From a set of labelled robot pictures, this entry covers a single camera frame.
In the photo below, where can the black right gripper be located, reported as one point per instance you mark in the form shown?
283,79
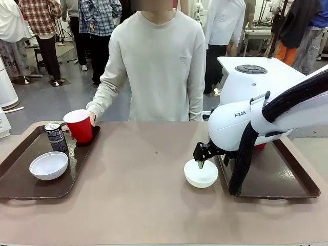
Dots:
217,151

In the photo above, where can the white plastic bowl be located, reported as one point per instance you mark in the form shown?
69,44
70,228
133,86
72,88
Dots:
201,178

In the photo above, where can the red plastic cup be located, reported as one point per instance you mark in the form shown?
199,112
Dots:
261,146
80,130

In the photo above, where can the black Pepsi can round logo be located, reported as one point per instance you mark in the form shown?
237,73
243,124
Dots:
57,139

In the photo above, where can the pale grey plastic bowl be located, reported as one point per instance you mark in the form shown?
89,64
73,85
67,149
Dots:
48,165

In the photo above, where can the person's right forearm beige sleeve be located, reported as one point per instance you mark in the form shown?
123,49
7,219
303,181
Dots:
105,97

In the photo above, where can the person's left forearm beige sleeve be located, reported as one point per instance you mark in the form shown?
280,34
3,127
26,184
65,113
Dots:
196,105

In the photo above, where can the person's right hand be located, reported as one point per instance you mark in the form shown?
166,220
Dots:
93,118

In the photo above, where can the brown plastic tray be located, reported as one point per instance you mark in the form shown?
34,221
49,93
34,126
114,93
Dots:
282,176
20,187

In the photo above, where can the white side table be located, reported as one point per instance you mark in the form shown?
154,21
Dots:
228,62

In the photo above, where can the person in beige sweatshirt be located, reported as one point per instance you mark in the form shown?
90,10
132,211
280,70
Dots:
159,64

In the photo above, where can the grey background workbench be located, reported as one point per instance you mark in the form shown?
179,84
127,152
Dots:
256,34

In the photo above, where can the bystander in white shirt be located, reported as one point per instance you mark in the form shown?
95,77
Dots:
223,20

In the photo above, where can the bystander with orange trousers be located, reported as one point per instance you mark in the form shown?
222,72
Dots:
289,30

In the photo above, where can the bystander in blue top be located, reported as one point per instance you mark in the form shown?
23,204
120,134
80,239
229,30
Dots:
315,36

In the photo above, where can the bystander in blue plaid shirt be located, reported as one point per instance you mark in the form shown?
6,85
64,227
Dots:
100,18

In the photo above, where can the bystander in grey top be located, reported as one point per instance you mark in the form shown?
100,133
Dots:
74,33

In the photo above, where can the black tripod stand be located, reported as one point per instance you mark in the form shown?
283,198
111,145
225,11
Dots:
62,33

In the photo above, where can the black stool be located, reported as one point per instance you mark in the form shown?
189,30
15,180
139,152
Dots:
38,55

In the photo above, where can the white pipe piece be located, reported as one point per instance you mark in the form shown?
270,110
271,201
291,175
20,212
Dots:
14,109

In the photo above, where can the white box green print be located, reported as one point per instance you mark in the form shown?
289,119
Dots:
3,125

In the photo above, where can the white cylindrical appliance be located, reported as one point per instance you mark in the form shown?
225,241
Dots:
6,84

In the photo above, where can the bystander in red plaid shirt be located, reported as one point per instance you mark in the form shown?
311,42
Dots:
42,18

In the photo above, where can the bystander in white hoodie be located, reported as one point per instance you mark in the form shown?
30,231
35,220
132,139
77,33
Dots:
11,23

